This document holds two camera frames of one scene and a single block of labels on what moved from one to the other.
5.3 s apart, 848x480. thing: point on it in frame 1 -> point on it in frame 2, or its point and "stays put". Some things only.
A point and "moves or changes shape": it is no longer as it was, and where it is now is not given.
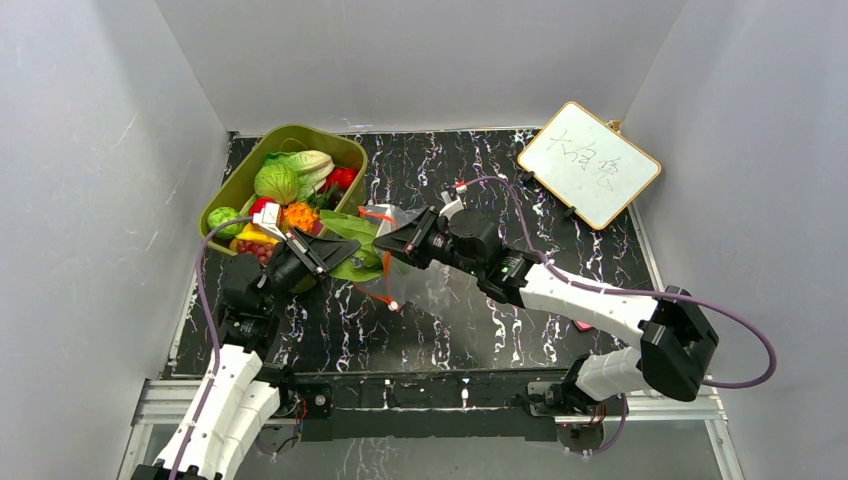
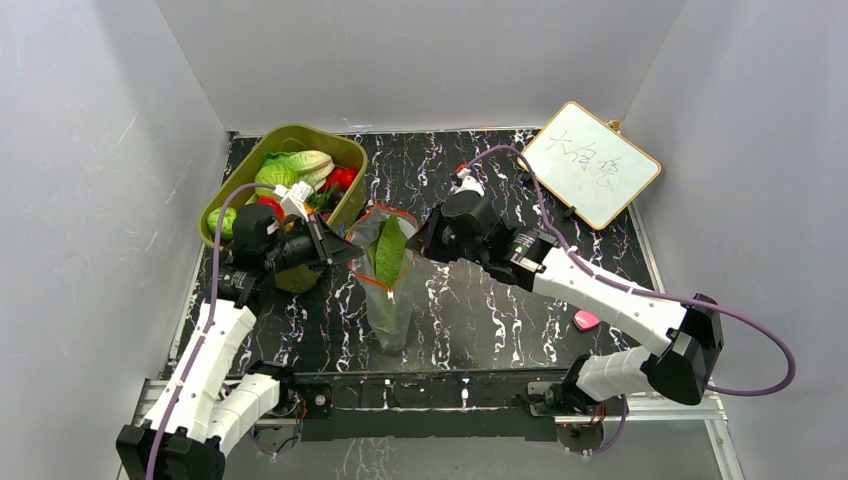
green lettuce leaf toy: x=365 y=263 moves or changes shape
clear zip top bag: x=412 y=284 -> x=380 y=254
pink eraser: x=584 y=327 stays put
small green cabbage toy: x=221 y=215 stays put
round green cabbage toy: x=278 y=182 stays put
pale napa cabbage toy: x=312 y=168 stays put
